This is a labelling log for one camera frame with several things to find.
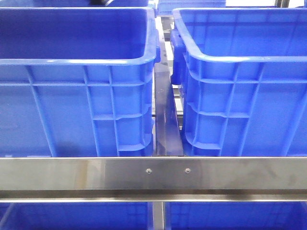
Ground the steel rack centre divider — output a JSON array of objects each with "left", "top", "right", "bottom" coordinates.
[{"left": 154, "top": 16, "right": 184, "bottom": 157}]

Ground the blue crate upper left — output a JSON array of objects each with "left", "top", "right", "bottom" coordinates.
[{"left": 0, "top": 7, "right": 160, "bottom": 157}]

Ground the blue crate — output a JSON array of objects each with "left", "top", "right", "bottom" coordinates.
[
  {"left": 171, "top": 8, "right": 307, "bottom": 157},
  {"left": 0, "top": 0, "right": 156, "bottom": 8},
  {"left": 157, "top": 0, "right": 226, "bottom": 16},
  {"left": 0, "top": 202, "right": 153, "bottom": 230},
  {"left": 0, "top": 7, "right": 160, "bottom": 157},
  {"left": 166, "top": 202, "right": 307, "bottom": 230}
]

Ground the blue crate upper right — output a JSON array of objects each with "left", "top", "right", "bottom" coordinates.
[{"left": 171, "top": 8, "right": 307, "bottom": 157}]

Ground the blue crate lower right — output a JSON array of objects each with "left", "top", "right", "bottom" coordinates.
[{"left": 166, "top": 202, "right": 307, "bottom": 230}]

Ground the blue crate rear right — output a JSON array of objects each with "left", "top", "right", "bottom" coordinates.
[{"left": 157, "top": 0, "right": 226, "bottom": 16}]

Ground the blue crate lower left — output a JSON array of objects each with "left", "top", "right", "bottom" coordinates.
[{"left": 0, "top": 202, "right": 153, "bottom": 230}]

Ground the blue crate rear left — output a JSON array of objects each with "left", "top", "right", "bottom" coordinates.
[{"left": 0, "top": 0, "right": 156, "bottom": 8}]

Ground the steel rack lower post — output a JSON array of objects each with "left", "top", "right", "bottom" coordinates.
[{"left": 153, "top": 202, "right": 166, "bottom": 230}]

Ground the steel rack front rail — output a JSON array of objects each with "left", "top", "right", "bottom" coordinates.
[{"left": 0, "top": 157, "right": 307, "bottom": 202}]

